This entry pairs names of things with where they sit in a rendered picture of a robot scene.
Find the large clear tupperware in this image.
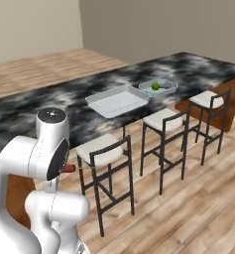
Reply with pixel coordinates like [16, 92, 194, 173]
[84, 84, 152, 120]

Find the brown kebab skewer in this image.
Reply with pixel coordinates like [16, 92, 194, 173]
[62, 164, 97, 174]

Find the small clear tupperware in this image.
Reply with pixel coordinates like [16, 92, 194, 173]
[138, 77, 179, 97]

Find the black stool with white seat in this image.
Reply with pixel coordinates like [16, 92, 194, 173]
[140, 107, 191, 196]
[74, 132, 136, 238]
[180, 88, 232, 167]

